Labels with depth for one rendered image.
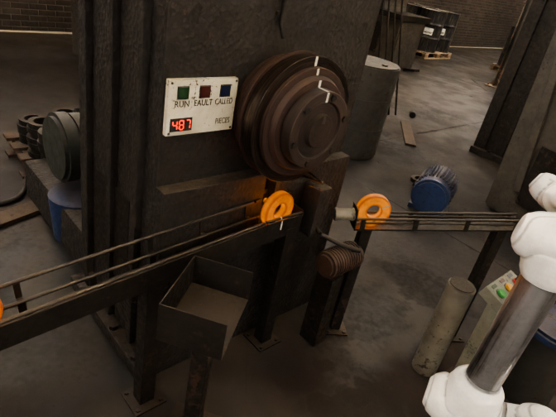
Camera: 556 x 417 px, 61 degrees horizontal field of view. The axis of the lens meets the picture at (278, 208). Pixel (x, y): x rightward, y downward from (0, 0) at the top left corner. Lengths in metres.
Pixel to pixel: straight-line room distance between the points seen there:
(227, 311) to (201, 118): 0.63
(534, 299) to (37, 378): 1.79
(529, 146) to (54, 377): 3.57
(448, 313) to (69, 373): 1.61
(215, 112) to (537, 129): 3.01
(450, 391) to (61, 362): 1.51
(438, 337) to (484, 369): 0.84
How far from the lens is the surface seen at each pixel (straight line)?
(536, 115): 4.19
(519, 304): 1.39
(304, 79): 1.62
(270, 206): 1.82
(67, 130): 2.66
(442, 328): 2.30
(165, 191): 1.62
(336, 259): 2.07
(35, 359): 2.27
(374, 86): 4.41
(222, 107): 1.63
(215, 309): 1.56
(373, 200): 2.10
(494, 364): 1.50
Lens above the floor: 1.64
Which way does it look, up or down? 29 degrees down
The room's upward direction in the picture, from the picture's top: 12 degrees clockwise
